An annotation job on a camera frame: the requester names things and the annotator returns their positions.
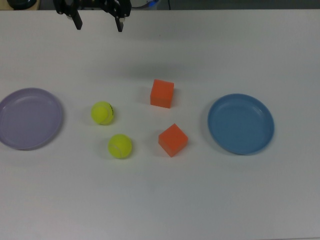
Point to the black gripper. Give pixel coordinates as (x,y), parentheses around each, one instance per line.
(90,2)

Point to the black round object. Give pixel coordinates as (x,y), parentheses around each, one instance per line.
(21,3)

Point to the blue plate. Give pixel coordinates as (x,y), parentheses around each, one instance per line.
(241,125)

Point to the purple plate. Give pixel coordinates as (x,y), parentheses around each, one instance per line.
(30,118)

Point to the plain yellow tennis ball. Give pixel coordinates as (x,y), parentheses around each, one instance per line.
(120,147)

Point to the white robot base blue light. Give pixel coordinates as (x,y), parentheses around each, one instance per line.
(150,3)

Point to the orange foam cube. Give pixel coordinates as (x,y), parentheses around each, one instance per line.
(162,93)
(173,140)

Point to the yellow tennis ball black print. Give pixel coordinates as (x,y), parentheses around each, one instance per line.
(102,113)

